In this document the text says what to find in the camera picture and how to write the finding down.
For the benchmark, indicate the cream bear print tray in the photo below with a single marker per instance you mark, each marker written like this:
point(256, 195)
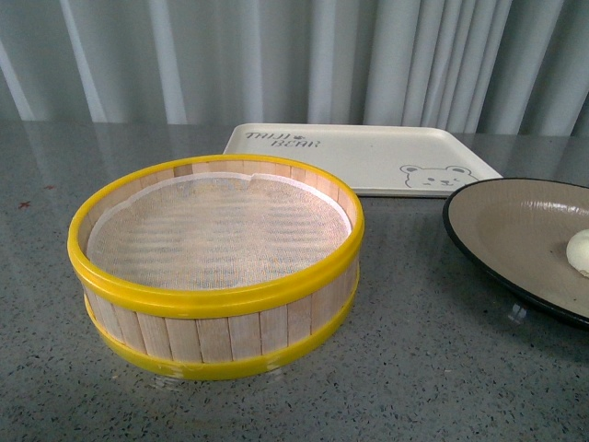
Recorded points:
point(372, 160)

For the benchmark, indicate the white steamed bun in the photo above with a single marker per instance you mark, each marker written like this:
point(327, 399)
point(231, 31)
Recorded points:
point(577, 252)

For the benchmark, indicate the white steamer liner cloth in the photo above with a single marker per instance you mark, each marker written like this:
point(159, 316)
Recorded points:
point(217, 230)

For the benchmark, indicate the beige plate with black rim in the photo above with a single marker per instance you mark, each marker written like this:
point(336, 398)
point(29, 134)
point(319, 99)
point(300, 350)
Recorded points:
point(517, 230)

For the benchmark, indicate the yellow rimmed wooden steamer basket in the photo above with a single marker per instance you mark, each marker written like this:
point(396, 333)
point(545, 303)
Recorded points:
point(221, 333)

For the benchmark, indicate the grey pleated curtain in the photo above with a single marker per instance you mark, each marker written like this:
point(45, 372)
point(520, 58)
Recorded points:
point(491, 67)

